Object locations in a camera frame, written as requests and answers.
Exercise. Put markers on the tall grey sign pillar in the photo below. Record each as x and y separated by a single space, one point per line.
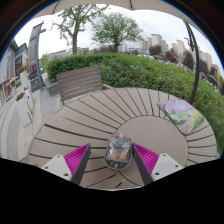
33 50

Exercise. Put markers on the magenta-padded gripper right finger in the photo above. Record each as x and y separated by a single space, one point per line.
146 158

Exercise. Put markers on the group of apartment buildings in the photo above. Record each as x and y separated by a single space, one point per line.
156 40

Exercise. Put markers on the round leafy tree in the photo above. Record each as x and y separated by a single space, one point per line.
115 28

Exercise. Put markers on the floral print mouse pad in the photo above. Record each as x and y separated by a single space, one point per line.
181 115

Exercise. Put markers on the white planter box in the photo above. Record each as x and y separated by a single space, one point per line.
23 78
23 107

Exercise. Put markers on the cream parasol canopy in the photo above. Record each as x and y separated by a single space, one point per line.
150 5

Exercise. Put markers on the slatted brown chair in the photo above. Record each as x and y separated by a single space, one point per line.
80 81

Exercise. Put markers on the green hedge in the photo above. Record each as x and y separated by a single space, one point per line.
140 70

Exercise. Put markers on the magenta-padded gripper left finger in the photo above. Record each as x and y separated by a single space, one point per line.
77 159

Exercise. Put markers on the curved dark parasol pole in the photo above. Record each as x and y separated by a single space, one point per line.
196 66

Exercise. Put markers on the transparent grey computer mouse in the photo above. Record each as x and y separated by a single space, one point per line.
118 154

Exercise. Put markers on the thin sparse tree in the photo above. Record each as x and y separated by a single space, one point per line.
75 40

